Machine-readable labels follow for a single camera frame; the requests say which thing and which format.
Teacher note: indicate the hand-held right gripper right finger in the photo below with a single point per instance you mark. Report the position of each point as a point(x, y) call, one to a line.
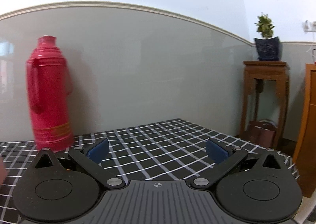
point(217, 152)

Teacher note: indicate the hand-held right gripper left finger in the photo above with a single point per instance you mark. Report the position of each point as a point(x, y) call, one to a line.
point(97, 152)

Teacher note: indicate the brown bag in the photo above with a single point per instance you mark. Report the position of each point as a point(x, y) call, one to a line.
point(261, 134)

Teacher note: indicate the black white checked tablecloth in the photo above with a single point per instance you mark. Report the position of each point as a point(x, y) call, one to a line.
point(160, 145)

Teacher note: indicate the red thermos flask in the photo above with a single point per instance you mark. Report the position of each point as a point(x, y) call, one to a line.
point(50, 95)

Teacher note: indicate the wooden cabinet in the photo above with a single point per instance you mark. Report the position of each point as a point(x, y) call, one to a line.
point(307, 127)

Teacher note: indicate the wooden plant stand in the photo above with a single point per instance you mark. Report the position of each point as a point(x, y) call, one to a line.
point(265, 68)

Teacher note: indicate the potted plant in blue pot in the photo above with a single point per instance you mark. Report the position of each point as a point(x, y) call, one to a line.
point(267, 48)

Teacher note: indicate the white wall socket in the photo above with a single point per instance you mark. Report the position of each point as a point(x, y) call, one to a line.
point(309, 26)

